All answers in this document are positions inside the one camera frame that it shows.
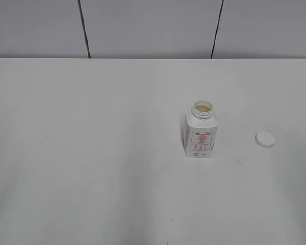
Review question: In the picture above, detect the white square yogurt bottle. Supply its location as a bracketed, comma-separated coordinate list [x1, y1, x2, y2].
[183, 100, 218, 158]

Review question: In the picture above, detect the white ribbed bottle cap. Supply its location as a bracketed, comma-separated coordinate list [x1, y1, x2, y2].
[255, 131, 276, 148]

